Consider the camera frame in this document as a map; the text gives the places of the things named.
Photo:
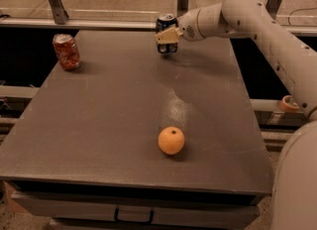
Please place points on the orange tape roll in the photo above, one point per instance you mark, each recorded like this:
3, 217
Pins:
288, 104

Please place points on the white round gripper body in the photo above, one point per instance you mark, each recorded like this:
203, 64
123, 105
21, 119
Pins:
188, 26

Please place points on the black drawer handle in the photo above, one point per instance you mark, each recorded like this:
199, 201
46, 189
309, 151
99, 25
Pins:
131, 214

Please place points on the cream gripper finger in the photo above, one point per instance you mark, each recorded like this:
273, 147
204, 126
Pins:
170, 35

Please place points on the orange fruit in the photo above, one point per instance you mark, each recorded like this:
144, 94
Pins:
171, 140

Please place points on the red crushed soda can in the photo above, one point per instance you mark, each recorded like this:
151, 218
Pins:
66, 51

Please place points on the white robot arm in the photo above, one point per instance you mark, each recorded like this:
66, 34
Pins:
294, 191

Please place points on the grey drawer with handle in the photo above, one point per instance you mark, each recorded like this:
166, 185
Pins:
80, 212

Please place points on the blue pepsi can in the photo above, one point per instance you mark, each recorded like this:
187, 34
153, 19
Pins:
163, 22

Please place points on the left metal railing bracket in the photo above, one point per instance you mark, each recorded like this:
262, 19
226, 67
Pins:
55, 1

